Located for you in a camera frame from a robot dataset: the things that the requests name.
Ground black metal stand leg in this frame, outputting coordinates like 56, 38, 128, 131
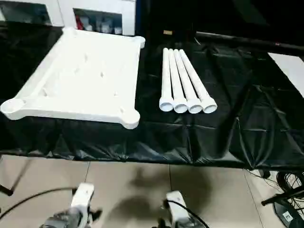
0, 154, 32, 197

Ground white flat board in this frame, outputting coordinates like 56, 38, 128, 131
267, 52, 304, 98

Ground white plastic table leg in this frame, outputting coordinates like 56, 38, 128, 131
167, 48, 189, 114
178, 49, 218, 114
159, 47, 175, 112
173, 48, 203, 114

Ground white plastic table top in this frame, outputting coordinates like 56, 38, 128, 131
0, 27, 146, 130

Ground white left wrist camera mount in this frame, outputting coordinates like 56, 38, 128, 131
70, 182, 95, 216

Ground white cabinet with glass doors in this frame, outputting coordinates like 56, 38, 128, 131
0, 0, 143, 36

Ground black floor stand base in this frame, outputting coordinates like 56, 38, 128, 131
261, 187, 304, 228

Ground dark metal rail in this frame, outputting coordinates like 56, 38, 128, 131
196, 31, 304, 54

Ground coiled black cables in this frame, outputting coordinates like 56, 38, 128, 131
276, 170, 304, 198

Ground black cloth mat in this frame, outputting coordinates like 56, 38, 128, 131
0, 20, 304, 171

